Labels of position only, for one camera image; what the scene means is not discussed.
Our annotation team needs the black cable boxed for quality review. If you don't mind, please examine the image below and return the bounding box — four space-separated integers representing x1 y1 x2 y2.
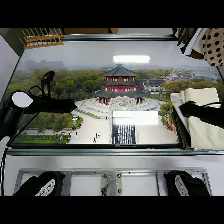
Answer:
0 148 9 197

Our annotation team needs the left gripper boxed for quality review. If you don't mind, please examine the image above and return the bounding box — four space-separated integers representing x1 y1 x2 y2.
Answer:
48 97 78 115

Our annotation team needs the black garment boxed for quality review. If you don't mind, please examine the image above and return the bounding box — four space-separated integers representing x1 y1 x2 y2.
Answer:
172 28 200 55

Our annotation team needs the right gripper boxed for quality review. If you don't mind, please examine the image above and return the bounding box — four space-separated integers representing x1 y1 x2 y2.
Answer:
178 100 205 120

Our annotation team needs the silver frame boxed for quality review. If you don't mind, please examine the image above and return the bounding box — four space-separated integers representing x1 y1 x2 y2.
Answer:
0 147 224 197

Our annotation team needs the white black-dotted garment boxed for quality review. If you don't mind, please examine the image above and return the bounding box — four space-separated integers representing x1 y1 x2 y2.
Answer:
201 28 224 68

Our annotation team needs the dark striped garment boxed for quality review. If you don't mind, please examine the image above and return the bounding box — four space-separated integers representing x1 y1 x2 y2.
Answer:
171 108 192 150

